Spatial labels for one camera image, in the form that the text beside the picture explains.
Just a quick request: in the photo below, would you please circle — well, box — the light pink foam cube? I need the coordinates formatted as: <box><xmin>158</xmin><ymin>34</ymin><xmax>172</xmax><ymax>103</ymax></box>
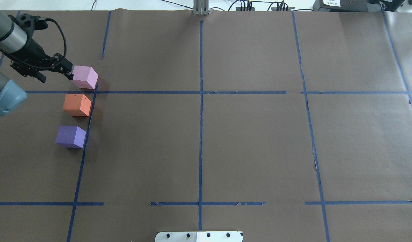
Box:
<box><xmin>72</xmin><ymin>66</ymin><xmax>99</xmax><ymax>89</ymax></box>

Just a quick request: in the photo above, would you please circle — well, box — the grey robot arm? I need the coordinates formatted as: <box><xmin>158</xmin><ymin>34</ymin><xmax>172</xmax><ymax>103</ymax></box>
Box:
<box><xmin>0</xmin><ymin>9</ymin><xmax>74</xmax><ymax>117</ymax></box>

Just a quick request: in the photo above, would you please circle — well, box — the black control box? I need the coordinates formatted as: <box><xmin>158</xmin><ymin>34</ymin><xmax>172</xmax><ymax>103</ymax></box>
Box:
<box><xmin>312</xmin><ymin>0</ymin><xmax>404</xmax><ymax>12</ymax></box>

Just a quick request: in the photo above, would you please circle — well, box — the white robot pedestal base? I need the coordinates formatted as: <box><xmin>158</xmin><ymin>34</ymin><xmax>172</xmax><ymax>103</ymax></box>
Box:
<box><xmin>155</xmin><ymin>231</ymin><xmax>244</xmax><ymax>242</ymax></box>

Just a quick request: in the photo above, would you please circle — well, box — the aluminium frame post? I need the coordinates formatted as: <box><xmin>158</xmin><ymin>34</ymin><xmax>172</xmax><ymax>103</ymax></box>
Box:
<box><xmin>193</xmin><ymin>0</ymin><xmax>210</xmax><ymax>15</ymax></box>

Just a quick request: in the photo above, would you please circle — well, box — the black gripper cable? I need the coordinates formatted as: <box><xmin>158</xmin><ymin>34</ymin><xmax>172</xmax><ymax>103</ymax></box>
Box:
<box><xmin>0</xmin><ymin>18</ymin><xmax>68</xmax><ymax>70</ymax></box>

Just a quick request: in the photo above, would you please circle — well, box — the dark purple foam cube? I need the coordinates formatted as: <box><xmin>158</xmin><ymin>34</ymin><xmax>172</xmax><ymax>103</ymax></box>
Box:
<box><xmin>55</xmin><ymin>126</ymin><xmax>86</xmax><ymax>149</ymax></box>

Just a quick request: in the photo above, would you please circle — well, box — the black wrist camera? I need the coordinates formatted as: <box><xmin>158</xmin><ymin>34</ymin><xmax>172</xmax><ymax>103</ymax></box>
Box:
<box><xmin>11</xmin><ymin>13</ymin><xmax>48</xmax><ymax>35</ymax></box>

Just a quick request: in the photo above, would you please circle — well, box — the orange foam cube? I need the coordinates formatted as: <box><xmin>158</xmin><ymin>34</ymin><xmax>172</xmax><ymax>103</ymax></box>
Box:
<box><xmin>62</xmin><ymin>94</ymin><xmax>92</xmax><ymax>117</ymax></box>

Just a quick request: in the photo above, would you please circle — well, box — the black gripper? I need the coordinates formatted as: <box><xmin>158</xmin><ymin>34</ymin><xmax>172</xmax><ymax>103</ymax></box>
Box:
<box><xmin>10</xmin><ymin>39</ymin><xmax>74</xmax><ymax>83</ymax></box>

